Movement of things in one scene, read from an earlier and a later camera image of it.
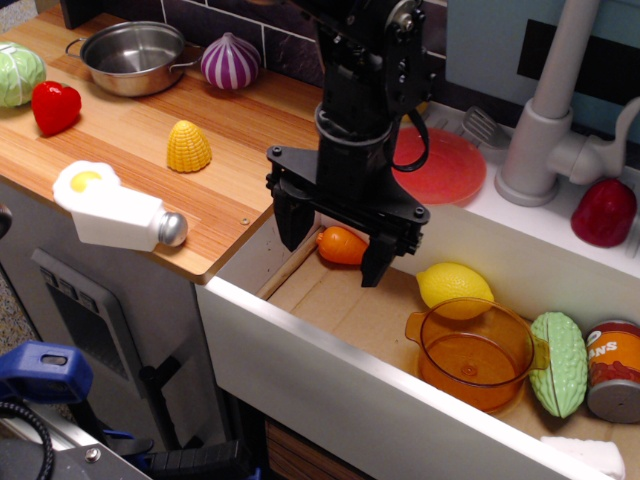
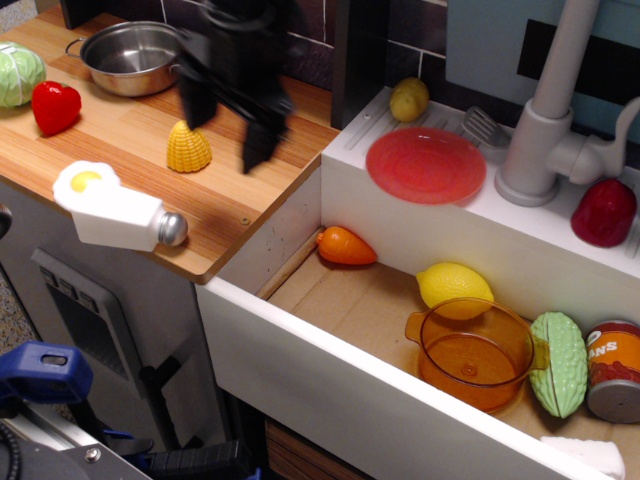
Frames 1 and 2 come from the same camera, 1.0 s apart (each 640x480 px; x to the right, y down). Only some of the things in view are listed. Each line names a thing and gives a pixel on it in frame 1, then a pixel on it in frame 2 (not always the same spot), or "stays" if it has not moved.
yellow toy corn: [188, 147] stays
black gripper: [384, 211] to [246, 61]
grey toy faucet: [541, 143] stays
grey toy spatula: [479, 125] stays
